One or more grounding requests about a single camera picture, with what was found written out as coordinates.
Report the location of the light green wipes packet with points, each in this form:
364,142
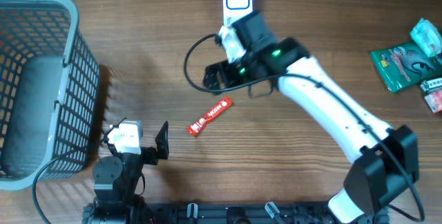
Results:
427,37

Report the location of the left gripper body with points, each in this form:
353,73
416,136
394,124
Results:
150,155

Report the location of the red Nescafe stick sachet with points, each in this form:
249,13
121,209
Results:
196,128

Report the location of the pink Kleenex tissue pack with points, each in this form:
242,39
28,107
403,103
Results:
434,101

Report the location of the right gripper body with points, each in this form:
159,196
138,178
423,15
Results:
237,72

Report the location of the green 3M gloves packet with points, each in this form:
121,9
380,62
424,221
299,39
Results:
405,65

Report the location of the grey plastic shopping basket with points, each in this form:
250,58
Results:
49,85

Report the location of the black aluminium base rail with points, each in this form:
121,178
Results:
295,213

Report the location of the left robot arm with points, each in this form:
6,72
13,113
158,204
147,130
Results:
116,176

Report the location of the white green box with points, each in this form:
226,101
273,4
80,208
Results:
428,86

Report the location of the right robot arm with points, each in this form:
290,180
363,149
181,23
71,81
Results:
384,161

